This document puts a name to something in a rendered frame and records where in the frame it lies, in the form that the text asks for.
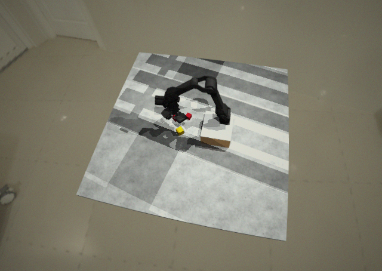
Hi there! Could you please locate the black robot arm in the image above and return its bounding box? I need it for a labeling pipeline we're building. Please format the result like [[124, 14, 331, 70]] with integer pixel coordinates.
[[155, 76, 231, 125]]

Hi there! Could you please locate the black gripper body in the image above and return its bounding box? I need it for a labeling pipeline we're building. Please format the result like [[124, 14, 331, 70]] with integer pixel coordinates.
[[163, 103, 187, 124]]

